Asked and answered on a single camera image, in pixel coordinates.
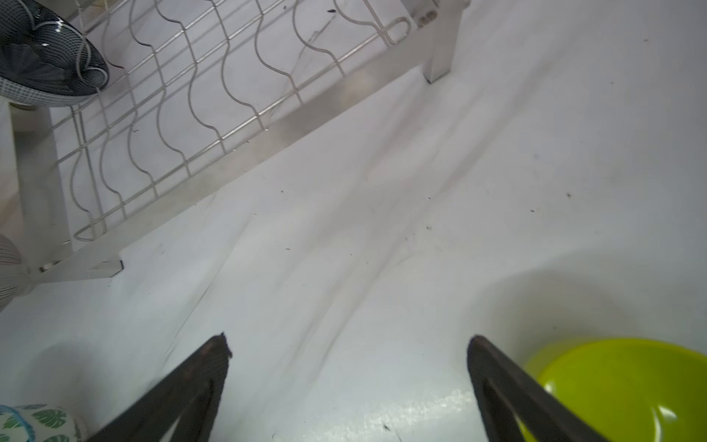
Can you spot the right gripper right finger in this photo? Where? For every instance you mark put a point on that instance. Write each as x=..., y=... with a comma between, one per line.
x=509, y=400

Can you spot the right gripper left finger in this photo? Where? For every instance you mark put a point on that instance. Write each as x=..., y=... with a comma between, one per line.
x=185, y=403

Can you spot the lime green plastic bowl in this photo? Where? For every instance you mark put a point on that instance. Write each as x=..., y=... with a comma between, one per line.
x=627, y=389

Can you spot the black white patterned bowl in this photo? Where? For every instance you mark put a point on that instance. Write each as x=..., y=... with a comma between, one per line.
x=45, y=60

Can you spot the silver two-tier dish rack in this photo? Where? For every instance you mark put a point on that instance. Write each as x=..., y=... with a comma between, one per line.
x=200, y=92

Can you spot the green leaf pattern bowl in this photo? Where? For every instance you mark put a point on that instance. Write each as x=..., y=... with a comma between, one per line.
x=41, y=422

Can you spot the purple striped glass bowl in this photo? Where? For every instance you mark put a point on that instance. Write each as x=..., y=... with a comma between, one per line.
x=15, y=278

